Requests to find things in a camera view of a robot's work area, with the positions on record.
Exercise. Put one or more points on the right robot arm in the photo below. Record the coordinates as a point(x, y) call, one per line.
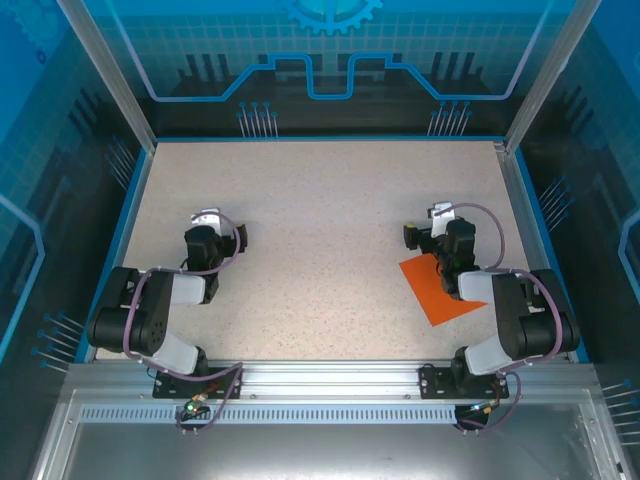
point(525, 320)

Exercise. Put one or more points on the blue table edge strip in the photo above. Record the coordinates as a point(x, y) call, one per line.
point(325, 138)
point(117, 250)
point(548, 250)

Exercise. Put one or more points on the metal tray sheet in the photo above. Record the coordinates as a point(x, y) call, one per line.
point(325, 455)

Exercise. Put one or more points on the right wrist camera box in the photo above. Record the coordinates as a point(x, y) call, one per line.
point(442, 220)

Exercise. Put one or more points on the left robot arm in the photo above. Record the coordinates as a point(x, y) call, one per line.
point(150, 310)

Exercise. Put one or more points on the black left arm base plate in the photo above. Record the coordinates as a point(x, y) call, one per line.
point(165, 385)

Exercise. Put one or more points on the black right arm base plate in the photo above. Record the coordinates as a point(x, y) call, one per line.
point(432, 382)

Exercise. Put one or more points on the aluminium frame post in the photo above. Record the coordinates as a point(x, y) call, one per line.
point(545, 85)
point(117, 85)

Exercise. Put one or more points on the aluminium side rail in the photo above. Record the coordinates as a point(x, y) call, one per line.
point(518, 200)

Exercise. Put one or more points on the aluminium mounting rail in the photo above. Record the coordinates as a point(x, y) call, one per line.
point(325, 375)

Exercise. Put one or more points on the orange paper sheet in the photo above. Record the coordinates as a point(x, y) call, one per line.
point(430, 295)

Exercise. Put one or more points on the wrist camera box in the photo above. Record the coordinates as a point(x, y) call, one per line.
point(205, 219)
point(442, 220)

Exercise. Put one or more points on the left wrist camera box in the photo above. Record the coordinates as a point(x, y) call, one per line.
point(205, 219)

